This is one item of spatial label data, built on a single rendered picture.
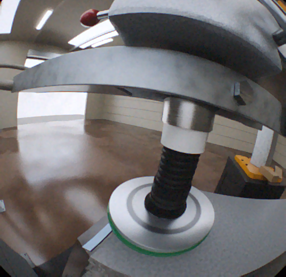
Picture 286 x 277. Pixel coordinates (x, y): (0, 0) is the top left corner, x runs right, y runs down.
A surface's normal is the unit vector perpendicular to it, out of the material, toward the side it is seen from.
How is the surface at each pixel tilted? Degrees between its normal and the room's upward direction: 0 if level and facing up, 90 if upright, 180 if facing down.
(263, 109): 90
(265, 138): 90
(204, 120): 90
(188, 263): 0
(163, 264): 0
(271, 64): 158
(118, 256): 0
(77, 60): 90
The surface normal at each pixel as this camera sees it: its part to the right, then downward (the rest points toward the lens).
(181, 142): -0.42, 0.13
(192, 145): -0.04, 0.20
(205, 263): 0.14, -0.97
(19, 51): 0.88, 0.22
